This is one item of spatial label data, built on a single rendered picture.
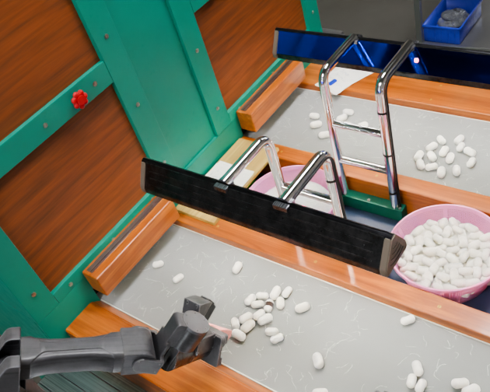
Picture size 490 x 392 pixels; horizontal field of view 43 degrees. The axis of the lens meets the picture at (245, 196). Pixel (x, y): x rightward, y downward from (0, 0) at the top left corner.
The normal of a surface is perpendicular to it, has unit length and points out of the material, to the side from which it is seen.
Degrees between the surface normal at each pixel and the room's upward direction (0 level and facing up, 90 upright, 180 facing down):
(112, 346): 29
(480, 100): 0
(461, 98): 0
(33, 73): 90
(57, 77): 90
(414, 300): 0
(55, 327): 90
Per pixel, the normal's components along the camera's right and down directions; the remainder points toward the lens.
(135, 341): 0.23, -0.80
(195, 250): -0.25, -0.71
